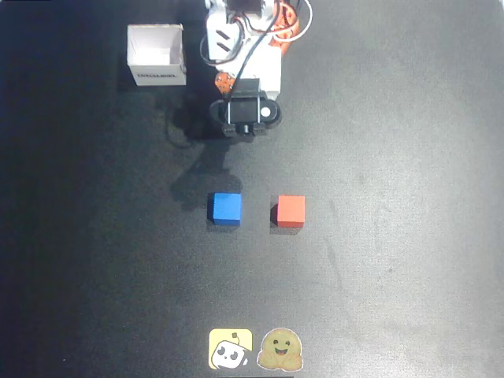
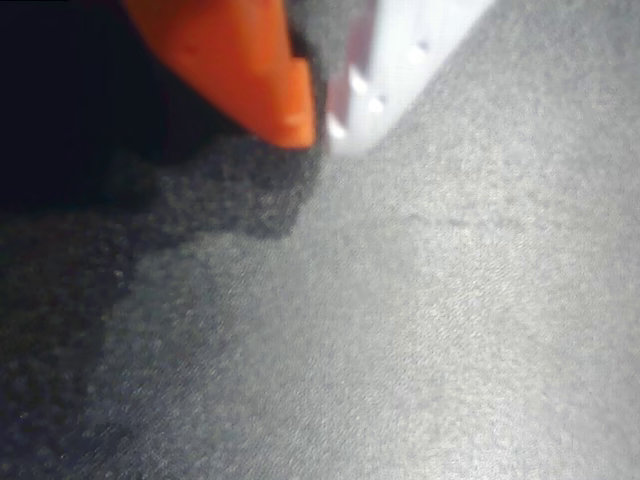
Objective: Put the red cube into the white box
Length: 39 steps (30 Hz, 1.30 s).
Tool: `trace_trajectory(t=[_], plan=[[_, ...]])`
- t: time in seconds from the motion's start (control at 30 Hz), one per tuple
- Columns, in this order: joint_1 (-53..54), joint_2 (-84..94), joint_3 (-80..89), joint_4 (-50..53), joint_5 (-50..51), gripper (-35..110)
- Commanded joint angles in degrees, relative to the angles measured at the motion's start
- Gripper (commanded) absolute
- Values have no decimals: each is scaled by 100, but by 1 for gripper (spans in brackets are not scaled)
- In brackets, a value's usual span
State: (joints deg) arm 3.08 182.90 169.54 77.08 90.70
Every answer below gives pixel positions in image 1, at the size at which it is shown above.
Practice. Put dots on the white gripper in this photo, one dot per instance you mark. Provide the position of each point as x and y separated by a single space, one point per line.
269 79

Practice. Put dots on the red cube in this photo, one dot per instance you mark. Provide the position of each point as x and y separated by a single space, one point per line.
291 210

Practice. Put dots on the white robot arm orange joints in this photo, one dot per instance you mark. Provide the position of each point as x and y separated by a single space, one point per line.
220 27

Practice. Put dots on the white cardboard box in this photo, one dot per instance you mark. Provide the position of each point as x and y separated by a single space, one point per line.
157 59

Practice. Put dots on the blue cube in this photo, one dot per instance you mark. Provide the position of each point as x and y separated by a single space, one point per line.
226 208

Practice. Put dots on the yellow robot sticker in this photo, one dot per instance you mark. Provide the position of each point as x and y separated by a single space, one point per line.
230 348

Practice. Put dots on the hugging face emoji sticker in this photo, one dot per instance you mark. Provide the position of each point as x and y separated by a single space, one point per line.
280 349

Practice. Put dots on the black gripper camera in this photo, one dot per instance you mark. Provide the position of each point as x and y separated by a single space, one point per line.
246 110

